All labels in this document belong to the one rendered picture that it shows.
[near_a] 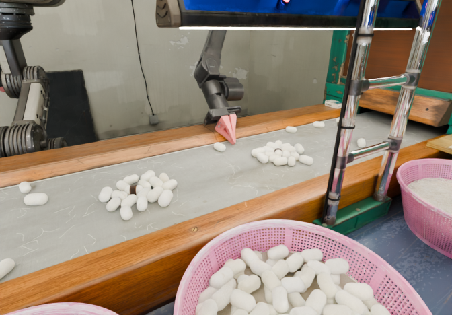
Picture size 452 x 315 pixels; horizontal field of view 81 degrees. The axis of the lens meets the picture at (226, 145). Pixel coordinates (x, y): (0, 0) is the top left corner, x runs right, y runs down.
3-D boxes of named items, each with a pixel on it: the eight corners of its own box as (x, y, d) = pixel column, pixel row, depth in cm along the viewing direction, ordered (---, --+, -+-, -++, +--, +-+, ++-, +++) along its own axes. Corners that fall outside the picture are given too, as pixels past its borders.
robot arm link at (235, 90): (194, 74, 85) (204, 58, 78) (224, 75, 91) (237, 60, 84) (204, 108, 82) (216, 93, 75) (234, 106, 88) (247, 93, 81)
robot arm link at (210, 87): (197, 89, 82) (204, 77, 77) (216, 89, 85) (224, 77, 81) (204, 108, 79) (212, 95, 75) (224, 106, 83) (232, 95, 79)
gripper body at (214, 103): (243, 110, 76) (234, 90, 78) (210, 115, 71) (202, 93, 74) (235, 122, 81) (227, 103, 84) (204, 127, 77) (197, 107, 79)
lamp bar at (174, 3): (155, 27, 42) (149, -27, 39) (392, 29, 69) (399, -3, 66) (171, 26, 35) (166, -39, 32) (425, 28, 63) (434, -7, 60)
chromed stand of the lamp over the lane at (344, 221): (259, 195, 63) (273, -24, 45) (320, 175, 72) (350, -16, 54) (321, 248, 48) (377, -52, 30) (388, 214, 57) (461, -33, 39)
